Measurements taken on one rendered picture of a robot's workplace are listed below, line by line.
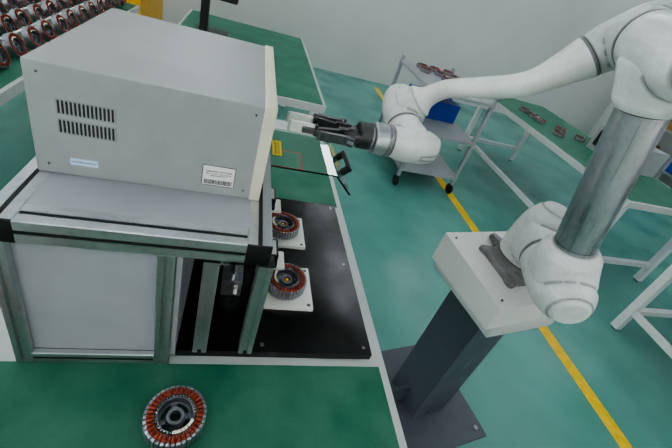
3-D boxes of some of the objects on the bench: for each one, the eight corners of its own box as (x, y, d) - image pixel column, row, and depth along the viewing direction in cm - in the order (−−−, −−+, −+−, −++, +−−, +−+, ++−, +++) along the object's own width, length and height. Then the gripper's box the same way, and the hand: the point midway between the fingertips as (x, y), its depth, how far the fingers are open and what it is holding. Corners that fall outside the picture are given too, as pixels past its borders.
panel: (210, 186, 135) (219, 109, 120) (175, 354, 82) (184, 254, 67) (206, 186, 135) (215, 108, 119) (169, 353, 82) (177, 253, 66)
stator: (302, 272, 112) (305, 263, 110) (306, 302, 103) (309, 293, 101) (264, 269, 108) (267, 259, 106) (264, 300, 99) (267, 290, 97)
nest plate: (300, 221, 134) (301, 218, 133) (304, 250, 122) (305, 247, 121) (258, 215, 129) (258, 212, 129) (257, 245, 117) (258, 242, 117)
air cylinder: (241, 275, 106) (244, 260, 103) (239, 296, 100) (242, 281, 97) (222, 273, 104) (224, 259, 101) (219, 294, 98) (222, 280, 95)
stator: (293, 219, 131) (296, 210, 129) (301, 241, 123) (304, 232, 121) (262, 218, 127) (264, 209, 125) (267, 241, 118) (269, 232, 116)
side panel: (170, 351, 85) (178, 245, 68) (167, 364, 82) (175, 257, 65) (23, 348, 77) (-9, 227, 60) (15, 361, 74) (-20, 239, 58)
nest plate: (307, 271, 114) (308, 268, 114) (312, 311, 102) (313, 308, 102) (257, 266, 110) (258, 263, 109) (256, 308, 98) (257, 305, 97)
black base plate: (332, 210, 149) (334, 205, 148) (369, 359, 97) (372, 354, 96) (208, 193, 136) (209, 187, 134) (174, 355, 84) (175, 349, 83)
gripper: (373, 164, 101) (286, 148, 94) (359, 134, 115) (283, 119, 108) (382, 139, 97) (292, 121, 90) (367, 112, 111) (289, 94, 104)
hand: (299, 122), depth 100 cm, fingers open, 5 cm apart
